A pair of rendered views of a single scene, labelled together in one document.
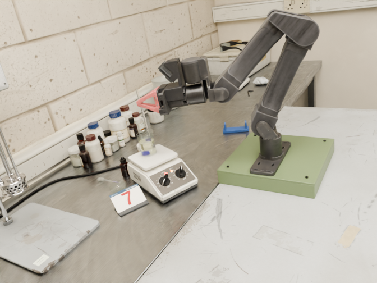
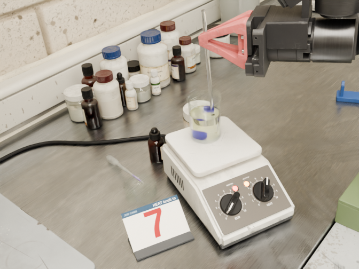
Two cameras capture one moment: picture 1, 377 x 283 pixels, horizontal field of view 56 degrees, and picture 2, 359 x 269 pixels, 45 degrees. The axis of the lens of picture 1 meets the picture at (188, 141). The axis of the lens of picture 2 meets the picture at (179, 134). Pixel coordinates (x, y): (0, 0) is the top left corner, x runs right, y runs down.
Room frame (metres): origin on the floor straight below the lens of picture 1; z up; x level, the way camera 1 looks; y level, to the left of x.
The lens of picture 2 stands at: (0.43, 0.08, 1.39)
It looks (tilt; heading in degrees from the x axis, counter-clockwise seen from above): 34 degrees down; 9
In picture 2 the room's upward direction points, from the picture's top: 5 degrees counter-clockwise
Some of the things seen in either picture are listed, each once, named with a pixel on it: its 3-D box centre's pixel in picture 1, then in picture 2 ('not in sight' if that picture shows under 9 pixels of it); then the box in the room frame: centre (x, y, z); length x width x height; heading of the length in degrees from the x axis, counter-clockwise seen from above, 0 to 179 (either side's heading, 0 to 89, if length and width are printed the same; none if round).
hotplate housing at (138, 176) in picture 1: (159, 171); (220, 173); (0.97, 0.10, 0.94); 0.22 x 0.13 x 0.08; 32
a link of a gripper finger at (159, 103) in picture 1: (152, 100); (233, 37); (1.01, 0.08, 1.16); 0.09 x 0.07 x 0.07; 77
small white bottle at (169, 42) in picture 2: (127, 125); (169, 57); (1.42, 0.24, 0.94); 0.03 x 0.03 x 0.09
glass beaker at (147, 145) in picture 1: (147, 142); (205, 116); (1.01, 0.13, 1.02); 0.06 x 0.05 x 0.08; 142
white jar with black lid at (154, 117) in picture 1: (155, 113); (217, 40); (1.54, 0.13, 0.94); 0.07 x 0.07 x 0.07
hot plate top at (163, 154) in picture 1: (152, 156); (211, 143); (0.99, 0.12, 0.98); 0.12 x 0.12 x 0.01; 32
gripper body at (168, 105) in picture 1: (175, 97); (284, 39); (0.98, 0.02, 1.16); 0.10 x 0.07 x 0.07; 167
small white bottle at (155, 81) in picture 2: (120, 139); (155, 81); (1.31, 0.26, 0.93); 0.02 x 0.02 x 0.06
